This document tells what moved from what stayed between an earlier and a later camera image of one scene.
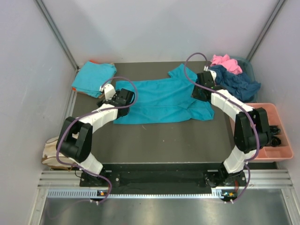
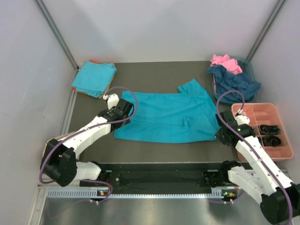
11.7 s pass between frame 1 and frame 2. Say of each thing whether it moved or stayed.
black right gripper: moved
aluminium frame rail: stayed
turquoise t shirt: moved
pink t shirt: stayed
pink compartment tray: stayed
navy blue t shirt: stayed
